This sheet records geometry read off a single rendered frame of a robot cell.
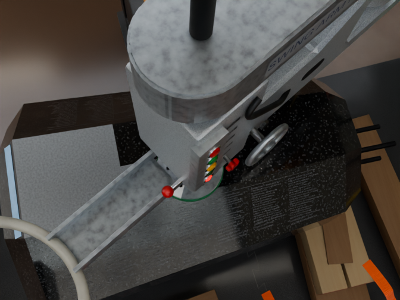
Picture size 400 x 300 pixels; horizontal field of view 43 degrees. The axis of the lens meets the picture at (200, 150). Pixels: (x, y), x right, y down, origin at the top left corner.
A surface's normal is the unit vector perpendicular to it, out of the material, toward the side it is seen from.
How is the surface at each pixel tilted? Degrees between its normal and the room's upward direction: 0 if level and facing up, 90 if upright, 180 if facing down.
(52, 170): 0
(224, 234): 45
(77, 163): 0
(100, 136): 0
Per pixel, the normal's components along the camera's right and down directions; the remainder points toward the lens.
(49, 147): 0.04, -0.31
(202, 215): 0.22, 0.43
